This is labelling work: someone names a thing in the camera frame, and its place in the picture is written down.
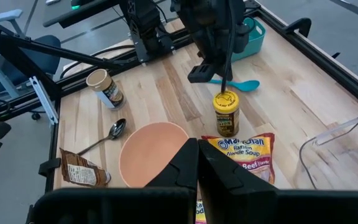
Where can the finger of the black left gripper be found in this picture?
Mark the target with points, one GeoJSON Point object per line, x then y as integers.
{"type": "Point", "coordinates": [219, 71]}
{"type": "Point", "coordinates": [200, 73]}

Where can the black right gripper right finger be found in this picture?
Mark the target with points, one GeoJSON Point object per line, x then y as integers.
{"type": "Point", "coordinates": [219, 177]}

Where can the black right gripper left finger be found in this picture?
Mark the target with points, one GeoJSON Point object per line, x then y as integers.
{"type": "Point", "coordinates": [182, 174]}

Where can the peach ceramic bowl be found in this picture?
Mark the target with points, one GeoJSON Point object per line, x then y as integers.
{"type": "Point", "coordinates": [148, 152]}

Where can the spice jar with tan lid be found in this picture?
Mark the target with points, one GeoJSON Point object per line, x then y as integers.
{"type": "Point", "coordinates": [110, 93]}

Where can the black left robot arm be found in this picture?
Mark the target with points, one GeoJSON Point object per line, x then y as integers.
{"type": "Point", "coordinates": [145, 21]}

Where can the teal plastic spoon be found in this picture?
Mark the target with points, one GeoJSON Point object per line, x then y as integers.
{"type": "Point", "coordinates": [247, 85]}

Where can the teal plastic bin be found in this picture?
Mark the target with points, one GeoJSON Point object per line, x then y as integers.
{"type": "Point", "coordinates": [256, 40]}

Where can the spice jar with yellow lid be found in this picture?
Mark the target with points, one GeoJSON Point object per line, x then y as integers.
{"type": "Point", "coordinates": [227, 121]}

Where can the metal spoon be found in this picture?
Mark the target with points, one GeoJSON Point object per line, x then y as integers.
{"type": "Point", "coordinates": [117, 127]}

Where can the orange taco seasoning mix packet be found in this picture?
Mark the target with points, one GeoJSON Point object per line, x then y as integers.
{"type": "Point", "coordinates": [82, 172]}

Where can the clear plastic container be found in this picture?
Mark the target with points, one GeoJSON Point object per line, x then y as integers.
{"type": "Point", "coordinates": [337, 155]}

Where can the black table-edge clamp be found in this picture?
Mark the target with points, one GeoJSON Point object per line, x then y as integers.
{"type": "Point", "coordinates": [48, 168]}

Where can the black desk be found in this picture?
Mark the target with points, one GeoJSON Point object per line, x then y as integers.
{"type": "Point", "coordinates": [73, 14]}

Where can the blue office chair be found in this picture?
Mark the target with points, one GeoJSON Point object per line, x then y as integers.
{"type": "Point", "coordinates": [45, 59]}

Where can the silver aluminium extrusion bar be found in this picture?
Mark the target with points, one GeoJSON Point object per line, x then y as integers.
{"type": "Point", "coordinates": [43, 99]}

